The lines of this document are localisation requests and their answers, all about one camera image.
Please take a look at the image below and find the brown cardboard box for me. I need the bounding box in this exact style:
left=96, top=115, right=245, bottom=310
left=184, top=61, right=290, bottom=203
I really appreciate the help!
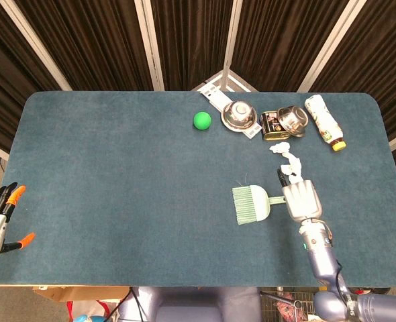
left=32, top=285, right=132, bottom=303

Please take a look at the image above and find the red and white bag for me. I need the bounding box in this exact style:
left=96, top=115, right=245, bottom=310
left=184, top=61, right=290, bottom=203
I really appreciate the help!
left=66, top=299, right=120, bottom=322

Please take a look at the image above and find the gold tin can black label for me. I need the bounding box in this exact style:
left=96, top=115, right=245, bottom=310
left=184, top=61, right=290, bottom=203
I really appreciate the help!
left=259, top=111, right=291, bottom=142

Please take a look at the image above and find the white screen frame post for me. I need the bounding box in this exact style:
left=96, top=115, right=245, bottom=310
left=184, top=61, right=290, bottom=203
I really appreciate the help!
left=0, top=0, right=73, bottom=92
left=222, top=0, right=245, bottom=92
left=296, top=0, right=367, bottom=94
left=133, top=0, right=166, bottom=92

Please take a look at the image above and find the large white paper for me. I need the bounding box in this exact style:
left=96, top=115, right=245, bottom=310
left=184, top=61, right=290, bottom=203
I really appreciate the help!
left=279, top=152, right=303, bottom=184

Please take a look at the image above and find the white screen foot base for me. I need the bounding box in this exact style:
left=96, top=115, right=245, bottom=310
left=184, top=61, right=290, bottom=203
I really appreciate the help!
left=190, top=69, right=260, bottom=93

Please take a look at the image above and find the tilted steel bowl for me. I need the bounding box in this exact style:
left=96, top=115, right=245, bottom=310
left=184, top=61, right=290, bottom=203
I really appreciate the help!
left=277, top=105, right=310, bottom=138

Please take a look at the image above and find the white label bottle yellow cap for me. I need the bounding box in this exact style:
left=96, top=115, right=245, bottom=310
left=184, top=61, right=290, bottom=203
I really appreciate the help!
left=304, top=95, right=348, bottom=152

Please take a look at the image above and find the steel bowl with flat base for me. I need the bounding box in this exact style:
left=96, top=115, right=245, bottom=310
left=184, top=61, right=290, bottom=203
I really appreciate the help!
left=220, top=100, right=256, bottom=131

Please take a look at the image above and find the green ball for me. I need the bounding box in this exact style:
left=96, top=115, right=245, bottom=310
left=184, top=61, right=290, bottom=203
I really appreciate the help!
left=193, top=111, right=213, bottom=131

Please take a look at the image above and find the white flat plastic strip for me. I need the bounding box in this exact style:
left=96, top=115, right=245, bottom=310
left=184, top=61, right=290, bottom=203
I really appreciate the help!
left=199, top=84, right=264, bottom=140

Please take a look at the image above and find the wire basket with red package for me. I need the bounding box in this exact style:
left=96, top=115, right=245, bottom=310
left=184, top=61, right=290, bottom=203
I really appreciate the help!
left=260, top=287, right=318, bottom=322

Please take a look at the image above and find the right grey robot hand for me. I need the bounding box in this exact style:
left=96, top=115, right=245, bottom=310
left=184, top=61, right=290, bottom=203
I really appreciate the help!
left=277, top=167, right=324, bottom=223

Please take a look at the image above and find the black cable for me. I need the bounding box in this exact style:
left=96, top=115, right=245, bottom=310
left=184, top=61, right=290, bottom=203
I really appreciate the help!
left=126, top=286, right=147, bottom=322

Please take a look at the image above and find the brown pleated curtain panel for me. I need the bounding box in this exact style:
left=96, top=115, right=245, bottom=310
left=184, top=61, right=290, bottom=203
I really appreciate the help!
left=150, top=0, right=235, bottom=92
left=232, top=0, right=349, bottom=93
left=309, top=0, right=396, bottom=142
left=0, top=0, right=64, bottom=152
left=13, top=0, right=156, bottom=92

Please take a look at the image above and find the blue grey robot torso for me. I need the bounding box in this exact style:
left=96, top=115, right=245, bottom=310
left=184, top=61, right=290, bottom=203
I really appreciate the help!
left=116, top=286, right=263, bottom=322

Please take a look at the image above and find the small white paper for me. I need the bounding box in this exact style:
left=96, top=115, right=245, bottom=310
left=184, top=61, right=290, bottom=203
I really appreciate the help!
left=268, top=142, right=291, bottom=155

